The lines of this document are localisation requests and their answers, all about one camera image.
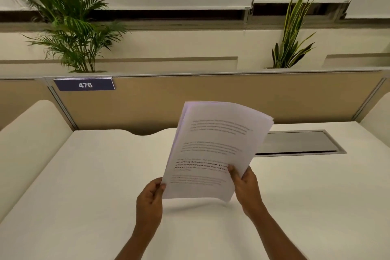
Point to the person's left thumb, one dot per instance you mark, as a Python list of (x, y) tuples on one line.
[(160, 187)]

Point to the person's right hand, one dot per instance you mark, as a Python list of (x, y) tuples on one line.
[(247, 189)]

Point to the green yellow snake plant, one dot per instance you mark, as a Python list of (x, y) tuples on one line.
[(291, 40)]

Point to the green palm plant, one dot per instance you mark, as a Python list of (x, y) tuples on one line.
[(65, 19)]

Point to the person's left forearm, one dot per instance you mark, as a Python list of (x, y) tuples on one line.
[(138, 243)]

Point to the beige desk partition panel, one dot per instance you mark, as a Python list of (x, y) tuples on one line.
[(213, 101)]

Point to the person's right forearm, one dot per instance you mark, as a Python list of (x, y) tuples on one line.
[(275, 235)]

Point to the blue desk number sign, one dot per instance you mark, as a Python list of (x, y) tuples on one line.
[(84, 85)]

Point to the white printed paper stack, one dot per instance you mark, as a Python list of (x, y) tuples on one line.
[(213, 153)]

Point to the white side divider panel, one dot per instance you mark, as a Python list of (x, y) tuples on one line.
[(27, 150), (376, 116)]

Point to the person's left hand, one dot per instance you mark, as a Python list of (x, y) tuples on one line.
[(149, 203)]

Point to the person's right thumb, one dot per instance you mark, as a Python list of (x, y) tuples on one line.
[(233, 174)]

